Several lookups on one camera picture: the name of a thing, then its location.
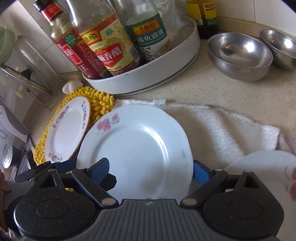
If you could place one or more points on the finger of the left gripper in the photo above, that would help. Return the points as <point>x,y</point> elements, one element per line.
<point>65,166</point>

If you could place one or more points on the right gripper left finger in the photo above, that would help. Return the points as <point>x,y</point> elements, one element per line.
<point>95,181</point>

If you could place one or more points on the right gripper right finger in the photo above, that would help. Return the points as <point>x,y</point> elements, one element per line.
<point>208,180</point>

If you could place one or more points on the white plate colourful flower rim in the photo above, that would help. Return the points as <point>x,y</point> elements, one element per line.
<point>67,130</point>

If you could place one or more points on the white plate pink flower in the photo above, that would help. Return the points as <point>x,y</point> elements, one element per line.
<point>148,153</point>

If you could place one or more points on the large steel bowl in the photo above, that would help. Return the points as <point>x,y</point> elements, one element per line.
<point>240,57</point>

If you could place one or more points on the white towel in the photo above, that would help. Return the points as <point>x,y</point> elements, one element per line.
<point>219,137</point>

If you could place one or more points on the white plate red flower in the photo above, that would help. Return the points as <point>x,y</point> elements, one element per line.
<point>276,169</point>

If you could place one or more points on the yellow chenille mat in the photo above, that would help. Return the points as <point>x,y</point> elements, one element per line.
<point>100,104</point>

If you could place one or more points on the glass pot lid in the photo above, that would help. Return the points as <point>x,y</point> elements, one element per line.
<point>38,74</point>

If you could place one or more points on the red label soy sauce bottle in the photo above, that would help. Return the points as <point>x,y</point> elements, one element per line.
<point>66,38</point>

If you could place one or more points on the yellow label vinegar bottle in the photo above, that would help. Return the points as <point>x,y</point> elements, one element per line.
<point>99,27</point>

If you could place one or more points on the white round turntable tray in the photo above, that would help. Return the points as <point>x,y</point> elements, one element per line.
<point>159,71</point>

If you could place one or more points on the dark bottle yellow label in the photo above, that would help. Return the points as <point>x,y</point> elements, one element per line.
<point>203,12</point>

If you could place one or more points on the wire lid rack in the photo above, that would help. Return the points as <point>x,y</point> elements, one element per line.
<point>39,92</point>

